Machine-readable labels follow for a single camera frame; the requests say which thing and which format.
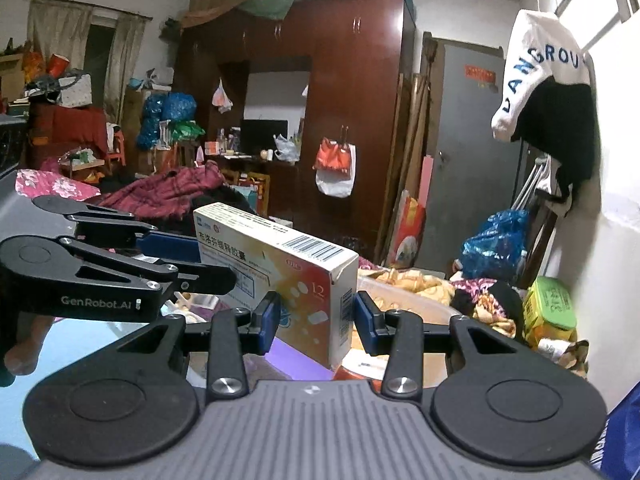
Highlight purple tissue pack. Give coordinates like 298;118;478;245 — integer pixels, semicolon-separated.
265;338;334;382

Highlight orange bottle with cap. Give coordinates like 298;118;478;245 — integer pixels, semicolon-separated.
333;365;385;392

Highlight orange white medicine box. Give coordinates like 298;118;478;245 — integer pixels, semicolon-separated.
193;203;359;370

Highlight white plastic laundry basket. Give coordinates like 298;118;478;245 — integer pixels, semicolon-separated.
357;278;460;325

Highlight pink floral pillow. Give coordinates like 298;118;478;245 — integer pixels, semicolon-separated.
15;169;100;202

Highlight green yellow box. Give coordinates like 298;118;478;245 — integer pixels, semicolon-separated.
523;276;577;348

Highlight blue shopping bag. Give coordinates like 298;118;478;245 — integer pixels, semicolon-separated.
590;384;640;480

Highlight blue plastic bags pile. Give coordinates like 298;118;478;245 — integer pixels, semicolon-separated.
136;92;198;151

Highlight blue plastic bag by door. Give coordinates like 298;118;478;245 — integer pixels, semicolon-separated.
459;209;529;282

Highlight black television screen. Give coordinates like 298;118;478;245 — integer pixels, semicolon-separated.
240;119;288;156

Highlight beige window curtains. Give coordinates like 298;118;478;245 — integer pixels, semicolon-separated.
27;0;146;122

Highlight orange white hanging bag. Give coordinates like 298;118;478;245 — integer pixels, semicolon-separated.
314;138;357;198

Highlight grey metal door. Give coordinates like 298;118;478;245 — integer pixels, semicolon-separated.
416;36;521;273

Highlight dark red wooden wardrobe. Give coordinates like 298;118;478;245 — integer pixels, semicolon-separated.
174;0;416;259

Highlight white black hanging jacket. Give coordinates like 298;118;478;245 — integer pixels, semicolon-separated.
491;9;596;217

